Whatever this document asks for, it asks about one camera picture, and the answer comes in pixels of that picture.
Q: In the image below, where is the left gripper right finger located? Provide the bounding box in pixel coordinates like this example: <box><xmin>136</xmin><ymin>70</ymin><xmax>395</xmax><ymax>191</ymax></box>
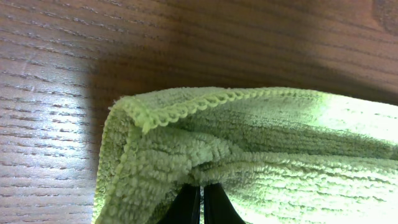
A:
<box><xmin>204</xmin><ymin>184</ymin><xmax>245</xmax><ymax>224</ymax></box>

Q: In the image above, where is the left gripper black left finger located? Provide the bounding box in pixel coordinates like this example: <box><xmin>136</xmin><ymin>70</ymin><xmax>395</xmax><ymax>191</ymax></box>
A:
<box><xmin>157</xmin><ymin>184</ymin><xmax>201</xmax><ymax>224</ymax></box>

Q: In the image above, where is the light green microfiber cloth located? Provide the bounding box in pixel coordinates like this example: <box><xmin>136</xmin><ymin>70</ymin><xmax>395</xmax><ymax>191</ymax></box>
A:
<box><xmin>92</xmin><ymin>87</ymin><xmax>397</xmax><ymax>223</ymax></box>

